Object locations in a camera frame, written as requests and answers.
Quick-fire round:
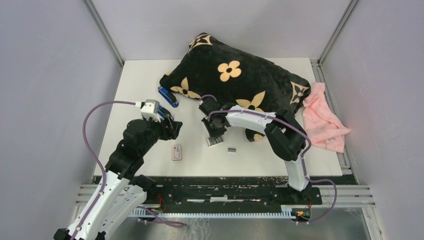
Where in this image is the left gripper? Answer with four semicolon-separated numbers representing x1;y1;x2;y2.
139;113;183;155

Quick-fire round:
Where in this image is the box of staples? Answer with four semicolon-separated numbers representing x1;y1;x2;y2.
206;136;224;147

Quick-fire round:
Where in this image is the blue stapler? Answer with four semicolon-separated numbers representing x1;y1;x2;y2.
157;106;174;120
157;85;179;108

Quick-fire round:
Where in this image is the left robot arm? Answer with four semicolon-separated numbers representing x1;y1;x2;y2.
53;115;183;240

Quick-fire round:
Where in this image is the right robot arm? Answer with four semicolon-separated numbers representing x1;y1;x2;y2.
198;96;312;204

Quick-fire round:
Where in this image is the closed red white staple box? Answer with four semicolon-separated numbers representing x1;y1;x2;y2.
172;145;182;161

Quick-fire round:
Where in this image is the black pillow with beige flowers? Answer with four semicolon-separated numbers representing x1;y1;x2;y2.
159;32;312;143

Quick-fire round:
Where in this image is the pink cloth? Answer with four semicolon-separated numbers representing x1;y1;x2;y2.
302;82;351;153

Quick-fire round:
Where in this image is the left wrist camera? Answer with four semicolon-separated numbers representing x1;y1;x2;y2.
135;99;161;122

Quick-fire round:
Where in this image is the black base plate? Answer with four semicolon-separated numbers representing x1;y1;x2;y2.
92;174;359;215

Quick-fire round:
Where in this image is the white cable duct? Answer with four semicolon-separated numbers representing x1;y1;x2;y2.
127;205;312;220

